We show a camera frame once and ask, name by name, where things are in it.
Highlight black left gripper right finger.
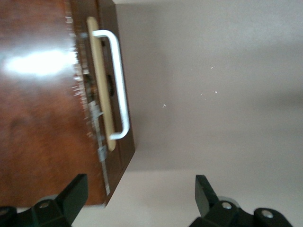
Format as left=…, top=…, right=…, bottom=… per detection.
left=189, top=175, right=294, bottom=227

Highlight dark red-brown wooden cabinet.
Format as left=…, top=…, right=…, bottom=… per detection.
left=0, top=0, right=136, bottom=207

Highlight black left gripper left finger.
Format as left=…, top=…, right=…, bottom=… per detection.
left=0, top=174, right=89, bottom=227

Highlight white metal drawer handle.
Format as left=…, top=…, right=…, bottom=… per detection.
left=92, top=29, right=130, bottom=140

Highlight light wood drawer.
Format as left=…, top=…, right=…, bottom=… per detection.
left=68, top=0, right=123, bottom=197

